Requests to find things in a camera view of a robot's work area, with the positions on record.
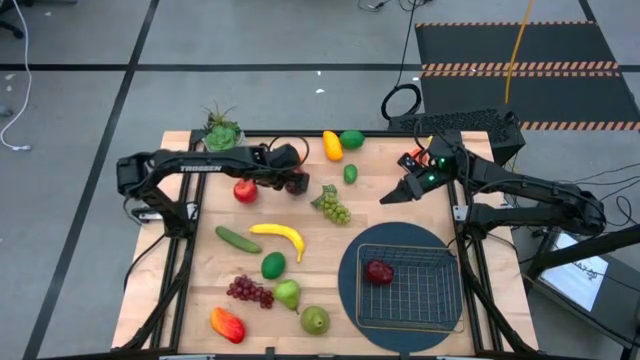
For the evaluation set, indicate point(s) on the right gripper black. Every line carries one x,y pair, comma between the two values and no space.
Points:
427,182

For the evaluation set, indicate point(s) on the green grape bunch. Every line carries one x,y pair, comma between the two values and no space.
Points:
335,207

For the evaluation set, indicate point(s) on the red grape bunch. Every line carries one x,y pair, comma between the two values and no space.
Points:
250,291

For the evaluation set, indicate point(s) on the black frame clip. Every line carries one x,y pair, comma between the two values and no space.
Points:
404,354
270,353

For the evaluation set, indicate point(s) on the dark round plate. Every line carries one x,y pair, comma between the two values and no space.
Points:
347,280

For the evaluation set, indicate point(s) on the red orange mango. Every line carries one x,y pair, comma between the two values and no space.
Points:
227,325

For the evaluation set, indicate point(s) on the red bell pepper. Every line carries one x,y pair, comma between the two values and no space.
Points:
416,153

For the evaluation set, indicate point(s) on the black side table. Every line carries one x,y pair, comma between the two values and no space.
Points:
590,247

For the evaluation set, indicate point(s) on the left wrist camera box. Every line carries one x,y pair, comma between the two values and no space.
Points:
286,156

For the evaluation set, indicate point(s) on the black perforated computer case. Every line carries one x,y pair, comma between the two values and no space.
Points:
465,122

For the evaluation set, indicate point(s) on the small green lime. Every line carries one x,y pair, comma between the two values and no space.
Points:
350,173

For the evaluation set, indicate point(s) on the black hazard-striped floor mat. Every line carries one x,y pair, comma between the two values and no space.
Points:
500,45

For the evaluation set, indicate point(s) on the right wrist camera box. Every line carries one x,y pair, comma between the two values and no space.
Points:
407,162

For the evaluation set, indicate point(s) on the succulent in white pot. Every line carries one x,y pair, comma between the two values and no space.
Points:
222,137

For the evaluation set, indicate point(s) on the silver mounting bracket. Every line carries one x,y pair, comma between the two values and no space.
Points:
145,215
460,212

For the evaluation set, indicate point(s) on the yellow banana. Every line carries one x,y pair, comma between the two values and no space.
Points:
280,231

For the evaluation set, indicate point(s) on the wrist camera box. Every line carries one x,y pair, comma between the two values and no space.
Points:
407,162
286,156

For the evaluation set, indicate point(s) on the bright red apple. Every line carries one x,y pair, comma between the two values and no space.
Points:
245,191

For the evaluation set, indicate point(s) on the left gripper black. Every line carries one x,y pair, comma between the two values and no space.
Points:
297,181

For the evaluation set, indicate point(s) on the black office chair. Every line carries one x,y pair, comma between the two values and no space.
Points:
10,25

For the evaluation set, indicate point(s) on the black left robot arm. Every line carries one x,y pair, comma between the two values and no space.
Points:
200,167

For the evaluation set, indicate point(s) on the yellow tag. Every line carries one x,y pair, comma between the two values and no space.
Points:
429,142

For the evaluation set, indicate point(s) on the large green pear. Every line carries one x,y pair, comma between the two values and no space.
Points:
315,320

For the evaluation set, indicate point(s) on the silver frame plate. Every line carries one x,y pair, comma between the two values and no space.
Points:
187,357
465,358

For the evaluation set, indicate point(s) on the dark red apple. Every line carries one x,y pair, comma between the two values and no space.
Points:
379,272

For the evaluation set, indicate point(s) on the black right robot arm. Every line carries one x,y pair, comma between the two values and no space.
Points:
525,192

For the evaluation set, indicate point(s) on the green cucumber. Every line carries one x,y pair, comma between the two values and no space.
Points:
237,240

